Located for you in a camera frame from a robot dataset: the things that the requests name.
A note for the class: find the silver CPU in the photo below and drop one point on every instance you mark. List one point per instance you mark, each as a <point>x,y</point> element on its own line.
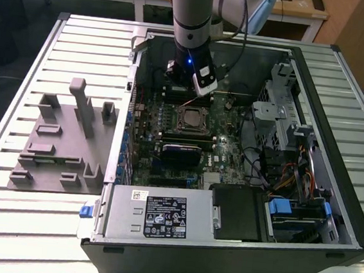
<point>192,118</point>

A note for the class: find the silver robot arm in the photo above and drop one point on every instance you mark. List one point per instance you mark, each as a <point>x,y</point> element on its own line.
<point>190,14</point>

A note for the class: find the CPU socket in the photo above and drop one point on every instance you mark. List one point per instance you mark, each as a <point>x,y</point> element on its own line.
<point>176,131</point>

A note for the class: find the black RAM slot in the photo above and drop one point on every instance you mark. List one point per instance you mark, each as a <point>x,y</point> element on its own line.
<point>177,89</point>
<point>176,99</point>
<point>176,92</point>
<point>176,95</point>

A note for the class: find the round coin battery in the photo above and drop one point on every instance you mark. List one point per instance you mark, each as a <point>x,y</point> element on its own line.
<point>229,103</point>

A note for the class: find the black graphics card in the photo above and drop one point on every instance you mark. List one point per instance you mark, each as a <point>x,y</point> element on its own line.
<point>180,157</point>

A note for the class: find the green motherboard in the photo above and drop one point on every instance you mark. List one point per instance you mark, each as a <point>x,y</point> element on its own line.
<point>229,147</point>

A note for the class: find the silver drive cage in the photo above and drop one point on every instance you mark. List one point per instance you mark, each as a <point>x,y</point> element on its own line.
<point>269,117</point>

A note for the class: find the silver chipset heatsink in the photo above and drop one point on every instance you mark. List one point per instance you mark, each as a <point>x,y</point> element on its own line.
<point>212,178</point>

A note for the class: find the black expansion slot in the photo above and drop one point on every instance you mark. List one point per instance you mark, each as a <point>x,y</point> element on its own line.
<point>168,182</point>

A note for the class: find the grey parts rack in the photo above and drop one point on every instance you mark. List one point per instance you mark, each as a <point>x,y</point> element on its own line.
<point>72,139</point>

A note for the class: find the black phone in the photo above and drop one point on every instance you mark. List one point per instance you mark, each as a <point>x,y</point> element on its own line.
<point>318,2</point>

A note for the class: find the green RAM stick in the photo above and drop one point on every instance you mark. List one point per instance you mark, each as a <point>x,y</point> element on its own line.
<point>70,162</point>

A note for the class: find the black plastic shroud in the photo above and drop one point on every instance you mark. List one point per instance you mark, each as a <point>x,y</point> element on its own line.
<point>239,213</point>

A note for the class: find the silver power supply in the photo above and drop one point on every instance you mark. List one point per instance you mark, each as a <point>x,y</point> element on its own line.
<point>119,214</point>

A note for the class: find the blue disk carrier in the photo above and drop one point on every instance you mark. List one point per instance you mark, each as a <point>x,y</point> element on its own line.
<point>280,206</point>

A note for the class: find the blue case latch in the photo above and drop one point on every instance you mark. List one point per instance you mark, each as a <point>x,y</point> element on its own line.
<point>85,211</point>

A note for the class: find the black office chair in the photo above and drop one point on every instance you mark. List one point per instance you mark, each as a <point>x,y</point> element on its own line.
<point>5,29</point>

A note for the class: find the black PC case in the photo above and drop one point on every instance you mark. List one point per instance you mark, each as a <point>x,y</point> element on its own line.
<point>189,266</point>

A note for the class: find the blue plastic latch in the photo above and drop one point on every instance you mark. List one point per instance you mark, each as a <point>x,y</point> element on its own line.
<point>326,210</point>

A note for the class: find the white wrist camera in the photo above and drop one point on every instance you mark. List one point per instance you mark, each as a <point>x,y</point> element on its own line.
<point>206,84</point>
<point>171,67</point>

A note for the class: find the grey plastic bracket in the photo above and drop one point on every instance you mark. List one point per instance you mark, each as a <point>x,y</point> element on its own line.
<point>301,131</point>

